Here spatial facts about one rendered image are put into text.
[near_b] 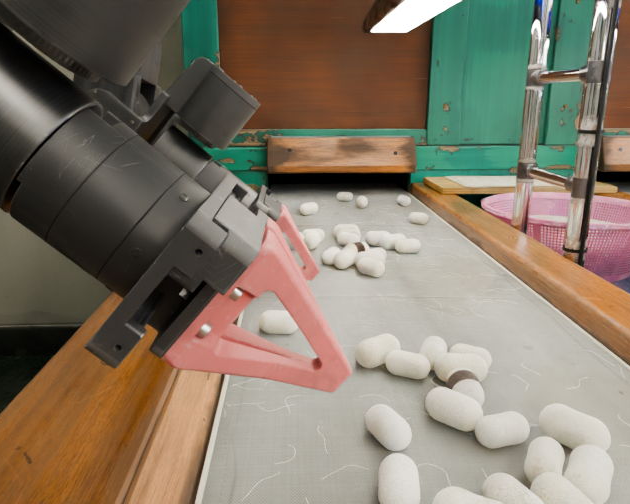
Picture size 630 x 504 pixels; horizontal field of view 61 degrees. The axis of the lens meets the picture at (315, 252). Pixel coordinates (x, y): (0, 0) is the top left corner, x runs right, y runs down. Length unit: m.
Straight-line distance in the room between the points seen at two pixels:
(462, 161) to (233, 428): 0.93
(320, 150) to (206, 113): 0.59
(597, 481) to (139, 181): 0.25
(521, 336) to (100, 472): 0.34
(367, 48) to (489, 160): 0.34
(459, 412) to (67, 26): 0.27
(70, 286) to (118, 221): 1.98
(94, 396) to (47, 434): 0.04
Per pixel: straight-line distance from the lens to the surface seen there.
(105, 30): 0.21
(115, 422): 0.32
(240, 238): 0.19
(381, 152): 1.10
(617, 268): 0.89
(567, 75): 0.70
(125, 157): 0.22
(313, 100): 1.14
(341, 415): 0.36
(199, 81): 0.53
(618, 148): 1.27
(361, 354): 0.40
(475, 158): 1.20
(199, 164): 0.52
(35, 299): 2.25
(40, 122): 0.22
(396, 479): 0.28
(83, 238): 0.22
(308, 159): 1.08
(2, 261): 2.25
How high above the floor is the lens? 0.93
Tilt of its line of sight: 16 degrees down
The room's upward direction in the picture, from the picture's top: straight up
